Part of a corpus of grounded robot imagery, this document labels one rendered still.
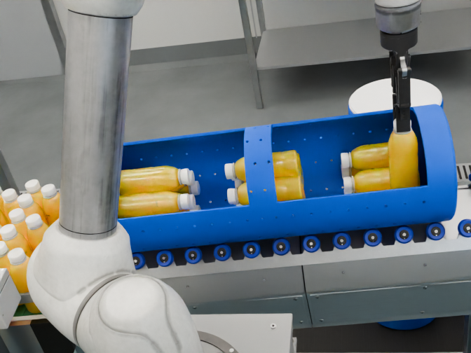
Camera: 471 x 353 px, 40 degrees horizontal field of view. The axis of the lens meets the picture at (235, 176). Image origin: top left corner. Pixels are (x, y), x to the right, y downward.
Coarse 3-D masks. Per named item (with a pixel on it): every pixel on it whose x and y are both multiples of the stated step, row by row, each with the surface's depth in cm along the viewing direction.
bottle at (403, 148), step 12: (396, 132) 143; (408, 132) 143; (396, 144) 144; (408, 144) 143; (396, 156) 145; (408, 156) 144; (396, 168) 147; (408, 168) 146; (396, 180) 149; (408, 180) 148
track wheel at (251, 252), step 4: (252, 240) 161; (244, 244) 160; (248, 244) 160; (252, 244) 160; (256, 244) 160; (244, 248) 160; (248, 248) 160; (252, 248) 160; (256, 248) 160; (260, 248) 160; (244, 252) 160; (248, 252) 160; (252, 252) 160; (256, 252) 160; (248, 256) 160; (252, 256) 160; (256, 256) 160
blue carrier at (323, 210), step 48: (144, 144) 167; (192, 144) 170; (240, 144) 170; (288, 144) 170; (336, 144) 170; (432, 144) 142; (336, 192) 171; (384, 192) 144; (432, 192) 143; (144, 240) 156; (192, 240) 156; (240, 240) 158
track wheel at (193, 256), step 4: (188, 248) 162; (192, 248) 162; (196, 248) 162; (188, 252) 162; (192, 252) 162; (196, 252) 162; (200, 252) 162; (184, 256) 162; (188, 256) 162; (192, 256) 162; (196, 256) 162; (200, 256) 162; (188, 260) 162; (192, 260) 162; (196, 260) 162
